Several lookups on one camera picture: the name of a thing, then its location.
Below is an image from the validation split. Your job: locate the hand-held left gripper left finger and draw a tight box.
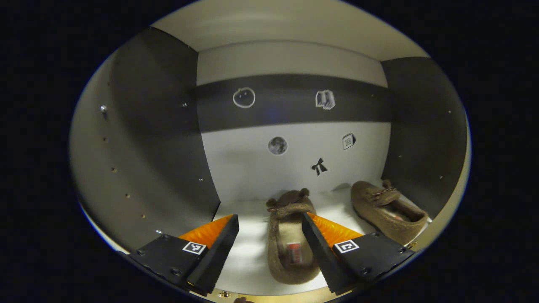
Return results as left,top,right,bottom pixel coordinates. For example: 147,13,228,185
128,214,240,297

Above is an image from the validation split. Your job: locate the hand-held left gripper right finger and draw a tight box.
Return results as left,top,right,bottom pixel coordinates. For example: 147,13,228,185
301,212,416,296

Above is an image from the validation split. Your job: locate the brown fuzzy shoe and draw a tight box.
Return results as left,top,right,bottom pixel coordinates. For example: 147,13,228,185
350,180,430,247
266,188,321,285

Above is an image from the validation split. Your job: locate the white shoe cabinet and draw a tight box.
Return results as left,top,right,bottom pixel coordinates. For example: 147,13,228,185
69,0,473,302

